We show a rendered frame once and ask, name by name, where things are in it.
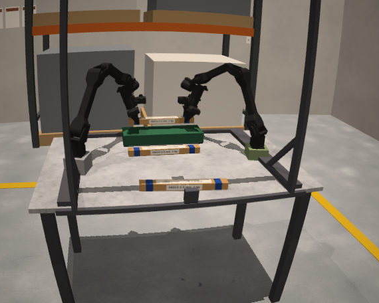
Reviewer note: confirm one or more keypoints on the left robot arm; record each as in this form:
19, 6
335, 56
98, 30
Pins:
95, 77

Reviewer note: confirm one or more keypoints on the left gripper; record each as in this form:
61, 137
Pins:
132, 110

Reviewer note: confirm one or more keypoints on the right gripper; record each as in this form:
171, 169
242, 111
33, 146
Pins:
191, 110

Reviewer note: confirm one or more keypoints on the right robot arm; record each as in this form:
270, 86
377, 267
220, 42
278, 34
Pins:
242, 75

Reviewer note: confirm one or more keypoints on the brown rectangular pack with blue band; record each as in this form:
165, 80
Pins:
161, 120

